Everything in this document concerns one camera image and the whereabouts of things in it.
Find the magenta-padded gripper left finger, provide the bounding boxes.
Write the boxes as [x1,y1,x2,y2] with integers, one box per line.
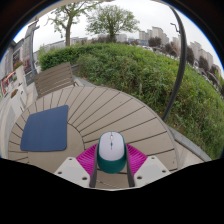
[53,143,100,189]

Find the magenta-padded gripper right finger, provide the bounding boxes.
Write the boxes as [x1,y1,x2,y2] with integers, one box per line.
[123,143,172,189]

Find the white and teal computer mouse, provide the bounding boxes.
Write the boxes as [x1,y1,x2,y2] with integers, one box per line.
[96,131,128,175]

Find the dark blue mouse pad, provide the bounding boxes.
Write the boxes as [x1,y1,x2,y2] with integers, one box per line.
[19,104,70,152]

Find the white flower planter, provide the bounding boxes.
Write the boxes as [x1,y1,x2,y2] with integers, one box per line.
[9,87,28,118]

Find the slatted wooden chair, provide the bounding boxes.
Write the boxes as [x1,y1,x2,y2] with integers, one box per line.
[33,61,77,99]

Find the distant apartment buildings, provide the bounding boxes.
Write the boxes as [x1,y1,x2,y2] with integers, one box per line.
[138,26,222,78]

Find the tall thin-crowned tree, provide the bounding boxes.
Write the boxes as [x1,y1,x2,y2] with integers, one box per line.
[48,1,101,47]

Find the round-crowned green tree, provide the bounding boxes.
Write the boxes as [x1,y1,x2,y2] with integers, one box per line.
[85,4,140,43]

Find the curved black lamp post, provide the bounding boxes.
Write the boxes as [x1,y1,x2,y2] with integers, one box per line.
[161,6,188,123]

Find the grey metal post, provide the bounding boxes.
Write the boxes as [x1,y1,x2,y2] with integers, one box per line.
[29,21,40,85]

